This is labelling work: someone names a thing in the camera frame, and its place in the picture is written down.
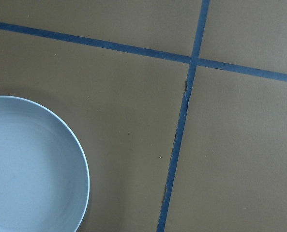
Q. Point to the light blue plate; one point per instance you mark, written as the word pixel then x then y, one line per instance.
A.
pixel 44 175

